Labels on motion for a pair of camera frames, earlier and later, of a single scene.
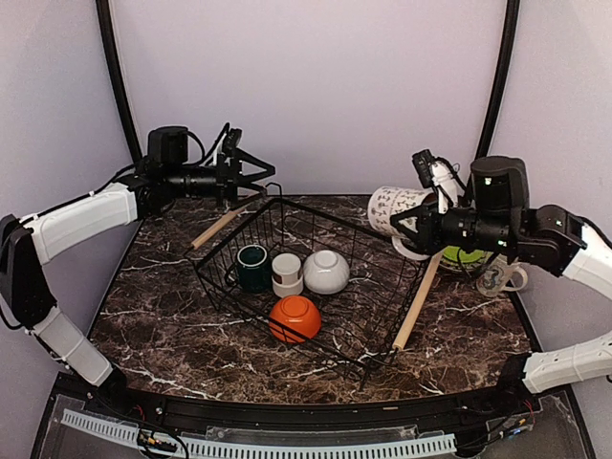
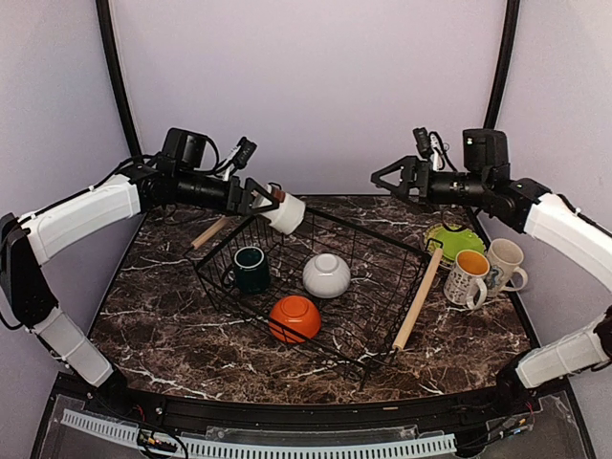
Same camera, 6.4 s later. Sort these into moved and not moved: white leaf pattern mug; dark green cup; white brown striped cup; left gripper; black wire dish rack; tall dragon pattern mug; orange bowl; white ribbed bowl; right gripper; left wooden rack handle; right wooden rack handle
Moved: white brown striped cup; left gripper; white leaf pattern mug; right gripper
Not moved: right wooden rack handle; tall dragon pattern mug; dark green cup; white ribbed bowl; black wire dish rack; orange bowl; left wooden rack handle
